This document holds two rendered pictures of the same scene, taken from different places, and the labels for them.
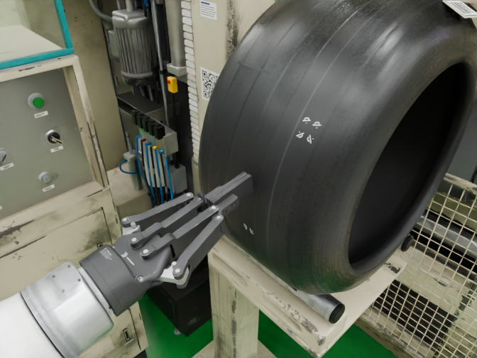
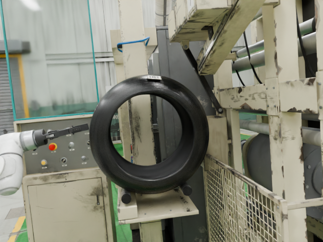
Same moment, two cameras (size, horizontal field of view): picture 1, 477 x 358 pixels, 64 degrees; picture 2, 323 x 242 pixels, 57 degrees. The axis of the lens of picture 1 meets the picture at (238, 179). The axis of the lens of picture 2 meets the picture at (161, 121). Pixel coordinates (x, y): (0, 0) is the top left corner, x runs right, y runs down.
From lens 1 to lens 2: 122 cm
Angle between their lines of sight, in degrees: 45
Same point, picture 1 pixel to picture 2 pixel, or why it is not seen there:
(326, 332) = (121, 207)
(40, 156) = (83, 149)
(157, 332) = not seen: outside the picture
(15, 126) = (78, 136)
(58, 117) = not seen: hidden behind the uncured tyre
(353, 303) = (153, 214)
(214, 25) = not seen: hidden behind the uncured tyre
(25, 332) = (17, 134)
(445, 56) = (142, 89)
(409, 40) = (125, 84)
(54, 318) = (22, 134)
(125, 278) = (40, 133)
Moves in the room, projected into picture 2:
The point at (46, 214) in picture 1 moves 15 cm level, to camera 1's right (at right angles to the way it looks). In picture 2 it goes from (78, 171) to (93, 173)
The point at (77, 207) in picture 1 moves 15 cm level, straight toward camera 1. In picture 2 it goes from (90, 172) to (82, 178)
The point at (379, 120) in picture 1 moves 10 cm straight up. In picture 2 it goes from (109, 103) to (107, 80)
